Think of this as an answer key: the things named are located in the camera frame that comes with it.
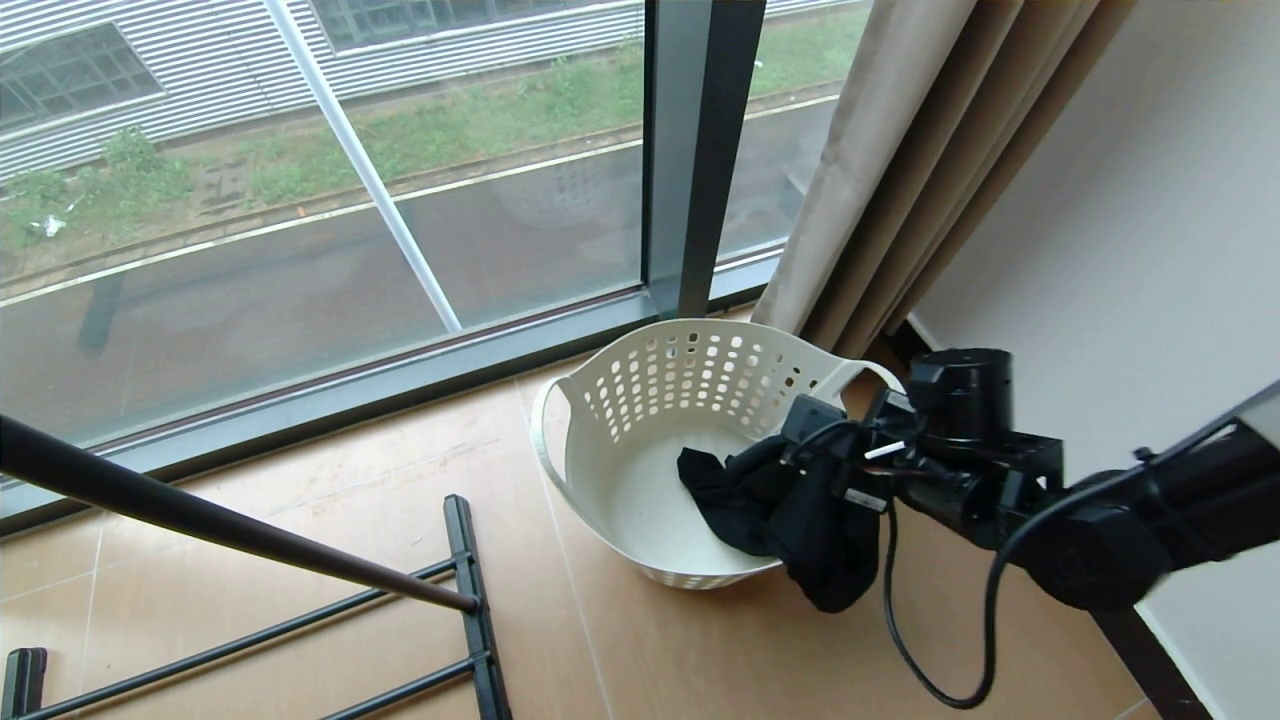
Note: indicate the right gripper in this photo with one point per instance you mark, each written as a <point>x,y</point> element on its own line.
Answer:
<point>940,500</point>

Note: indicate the heap of clothes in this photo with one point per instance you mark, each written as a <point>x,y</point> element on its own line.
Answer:
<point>800,540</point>

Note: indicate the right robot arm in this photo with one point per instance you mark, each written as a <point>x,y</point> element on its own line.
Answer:
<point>1090,550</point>

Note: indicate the white laundry basket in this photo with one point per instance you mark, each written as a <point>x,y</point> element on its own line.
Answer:
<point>640,480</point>

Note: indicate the black clothes rack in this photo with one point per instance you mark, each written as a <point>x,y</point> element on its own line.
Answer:
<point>200,515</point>

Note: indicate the beige curtain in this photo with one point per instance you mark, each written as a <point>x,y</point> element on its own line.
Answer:
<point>900,150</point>

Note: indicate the window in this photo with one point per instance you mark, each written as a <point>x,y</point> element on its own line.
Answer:
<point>250,280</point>

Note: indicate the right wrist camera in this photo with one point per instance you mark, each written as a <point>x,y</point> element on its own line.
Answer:
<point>815,420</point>

